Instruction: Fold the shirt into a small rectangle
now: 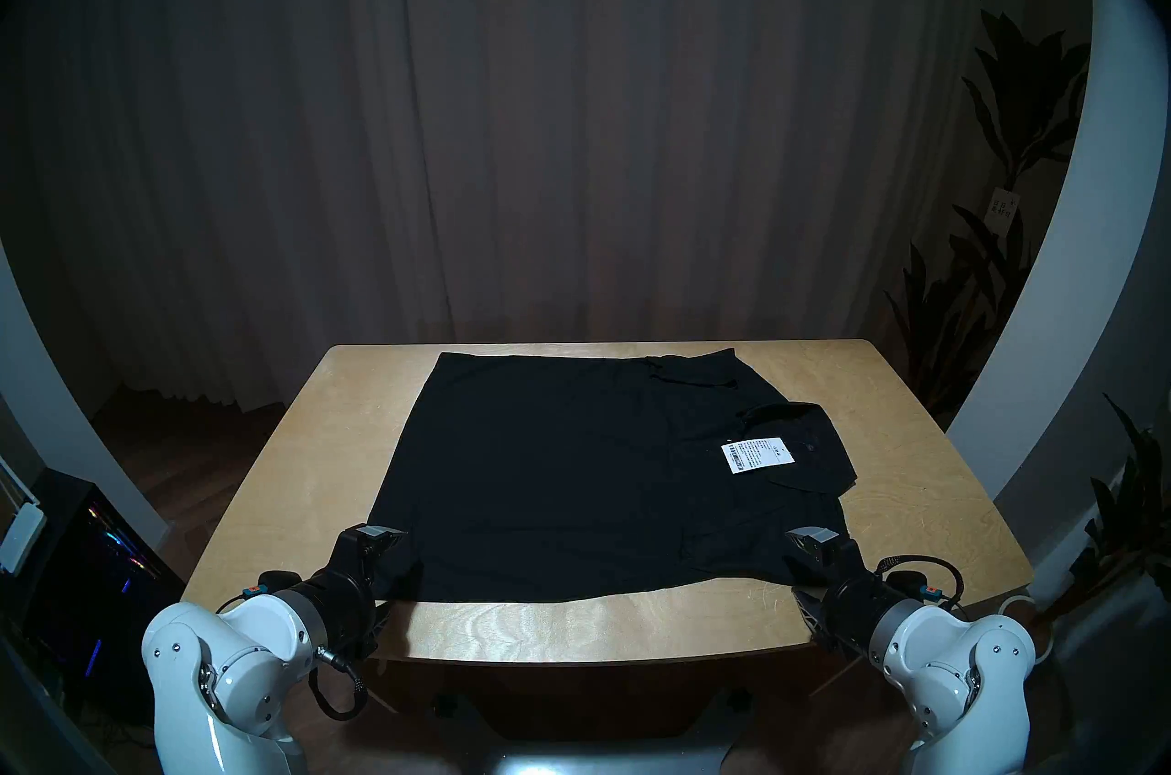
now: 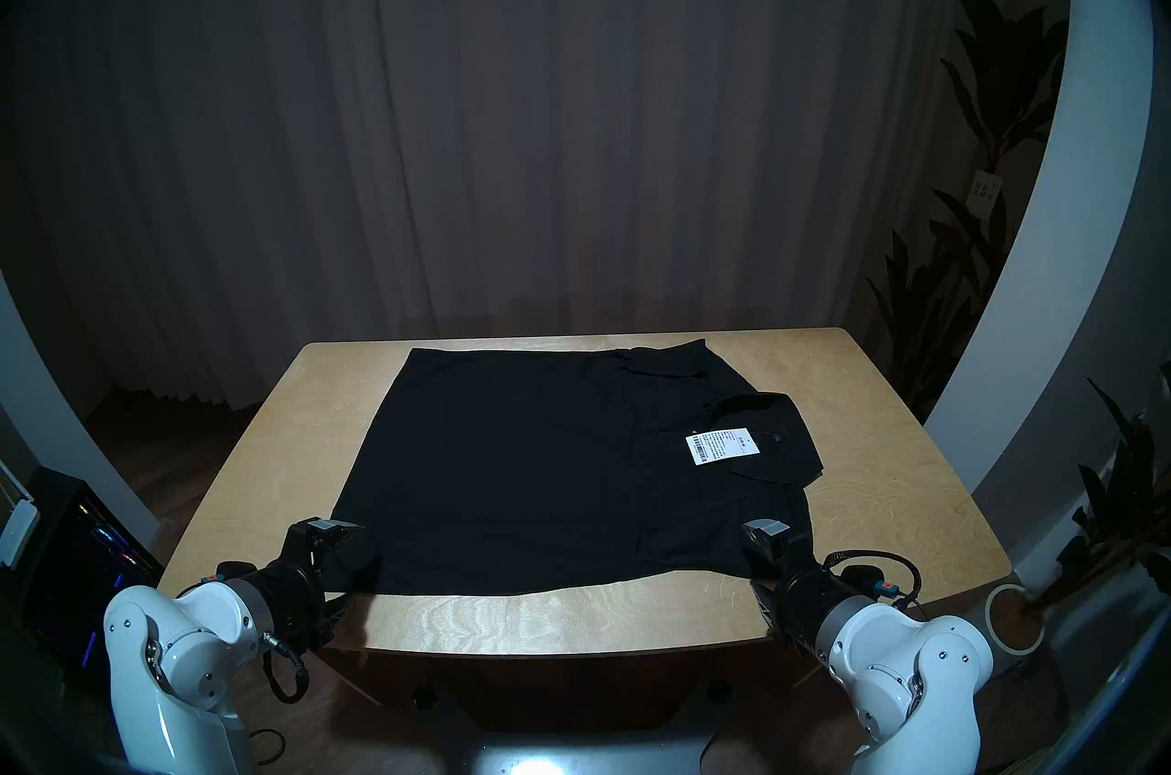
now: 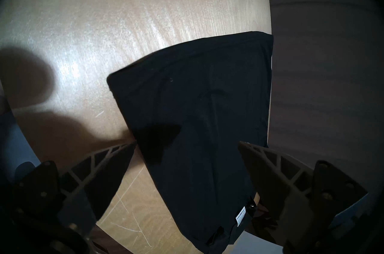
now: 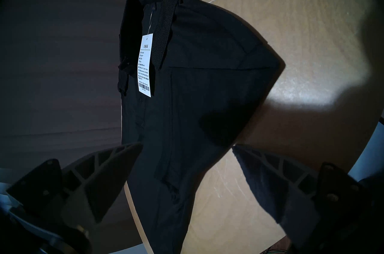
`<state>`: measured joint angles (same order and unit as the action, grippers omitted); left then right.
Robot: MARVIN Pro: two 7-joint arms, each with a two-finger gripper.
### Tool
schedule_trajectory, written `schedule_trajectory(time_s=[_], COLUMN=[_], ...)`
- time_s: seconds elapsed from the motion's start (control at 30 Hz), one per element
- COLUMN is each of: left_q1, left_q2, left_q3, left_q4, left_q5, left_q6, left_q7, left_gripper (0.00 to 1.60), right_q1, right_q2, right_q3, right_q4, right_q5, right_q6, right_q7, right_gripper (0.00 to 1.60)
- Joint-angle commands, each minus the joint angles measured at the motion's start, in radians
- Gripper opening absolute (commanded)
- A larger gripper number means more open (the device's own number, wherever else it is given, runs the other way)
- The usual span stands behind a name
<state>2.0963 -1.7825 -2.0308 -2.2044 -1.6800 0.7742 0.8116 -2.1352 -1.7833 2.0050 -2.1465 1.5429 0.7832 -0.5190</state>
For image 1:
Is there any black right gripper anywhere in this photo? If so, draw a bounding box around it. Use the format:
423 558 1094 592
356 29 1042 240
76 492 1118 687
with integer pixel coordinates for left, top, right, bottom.
790 543 904 657

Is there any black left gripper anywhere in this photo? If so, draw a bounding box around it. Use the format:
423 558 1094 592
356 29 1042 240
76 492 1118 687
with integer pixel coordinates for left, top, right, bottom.
305 529 410 662

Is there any black polo shirt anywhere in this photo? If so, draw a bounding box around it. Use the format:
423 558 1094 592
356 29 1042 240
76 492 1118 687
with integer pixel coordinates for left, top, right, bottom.
366 348 859 605

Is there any white paper shirt label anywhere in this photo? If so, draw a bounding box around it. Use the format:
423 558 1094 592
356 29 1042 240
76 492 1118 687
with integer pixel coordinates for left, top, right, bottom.
721 437 793 474

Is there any white round plant pot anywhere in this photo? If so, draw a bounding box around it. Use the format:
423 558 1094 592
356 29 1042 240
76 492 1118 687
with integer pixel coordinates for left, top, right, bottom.
997 595 1055 657

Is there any black computer tower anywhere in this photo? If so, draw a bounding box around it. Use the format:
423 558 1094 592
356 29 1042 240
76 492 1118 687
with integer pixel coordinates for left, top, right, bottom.
23 467 188 728

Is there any small dark leafy plant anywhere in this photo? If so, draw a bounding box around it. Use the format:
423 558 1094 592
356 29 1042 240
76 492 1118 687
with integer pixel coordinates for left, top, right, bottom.
1034 394 1171 628

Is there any white curved arch panel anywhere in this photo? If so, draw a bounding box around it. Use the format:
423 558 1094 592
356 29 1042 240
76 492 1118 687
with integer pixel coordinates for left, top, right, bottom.
947 0 1171 527
0 238 170 550

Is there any brown pleated curtain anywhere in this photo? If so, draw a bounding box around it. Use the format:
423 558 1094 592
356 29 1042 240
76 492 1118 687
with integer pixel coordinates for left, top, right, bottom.
0 0 1099 417

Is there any tall dark leafy plant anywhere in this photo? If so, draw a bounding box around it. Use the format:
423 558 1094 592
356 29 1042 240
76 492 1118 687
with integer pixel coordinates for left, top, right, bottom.
883 10 1094 417

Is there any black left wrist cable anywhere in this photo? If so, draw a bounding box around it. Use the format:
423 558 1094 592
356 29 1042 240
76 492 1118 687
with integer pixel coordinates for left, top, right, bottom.
215 570 371 724

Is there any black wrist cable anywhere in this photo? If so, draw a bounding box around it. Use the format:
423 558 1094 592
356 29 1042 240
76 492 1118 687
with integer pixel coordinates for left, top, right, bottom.
215 570 371 724
874 554 968 611

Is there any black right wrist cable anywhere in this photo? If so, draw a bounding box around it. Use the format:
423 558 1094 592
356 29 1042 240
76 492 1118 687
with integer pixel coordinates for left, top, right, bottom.
874 554 968 611

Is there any grey metal pedestal base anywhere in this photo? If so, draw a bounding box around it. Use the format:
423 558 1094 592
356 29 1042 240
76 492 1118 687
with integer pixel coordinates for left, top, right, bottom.
430 686 760 775

